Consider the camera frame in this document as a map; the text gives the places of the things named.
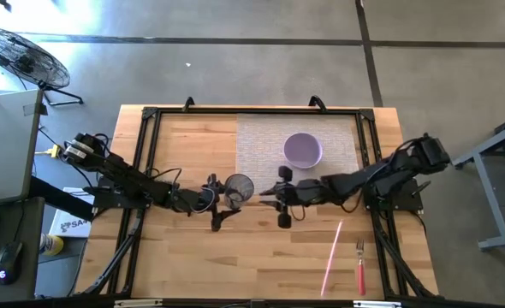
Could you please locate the red-handled metal fork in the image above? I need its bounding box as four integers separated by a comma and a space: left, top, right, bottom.
354, 239, 367, 297

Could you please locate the black metal floor fan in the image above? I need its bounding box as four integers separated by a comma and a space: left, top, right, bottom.
0, 27, 85, 107

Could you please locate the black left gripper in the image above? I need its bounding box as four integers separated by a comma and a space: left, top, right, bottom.
185, 173, 242, 233

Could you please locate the grey woven placemat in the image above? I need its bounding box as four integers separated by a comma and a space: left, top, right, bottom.
235, 113, 360, 196

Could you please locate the silver metal bracket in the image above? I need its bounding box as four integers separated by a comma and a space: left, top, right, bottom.
113, 299, 163, 308
353, 300, 402, 308

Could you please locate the pink drinking straw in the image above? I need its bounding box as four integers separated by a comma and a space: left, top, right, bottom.
319, 219, 344, 297

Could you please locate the purple plastic bowl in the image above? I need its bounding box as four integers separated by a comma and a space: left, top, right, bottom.
282, 132, 324, 170

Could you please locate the white cardboard box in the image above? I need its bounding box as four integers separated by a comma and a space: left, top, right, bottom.
48, 186, 96, 239

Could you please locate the black aluminium table frame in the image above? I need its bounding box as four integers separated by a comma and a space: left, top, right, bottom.
75, 105, 438, 300

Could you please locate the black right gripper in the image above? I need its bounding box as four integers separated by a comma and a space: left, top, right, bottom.
258, 165, 320, 229

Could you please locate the black computer mouse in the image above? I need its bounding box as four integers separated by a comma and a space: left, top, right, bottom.
0, 240, 24, 286

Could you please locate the grey metal cart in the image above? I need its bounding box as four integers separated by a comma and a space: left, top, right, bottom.
450, 109, 505, 252

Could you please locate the black mesh pen cup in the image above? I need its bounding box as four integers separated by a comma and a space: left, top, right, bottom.
223, 173, 256, 210

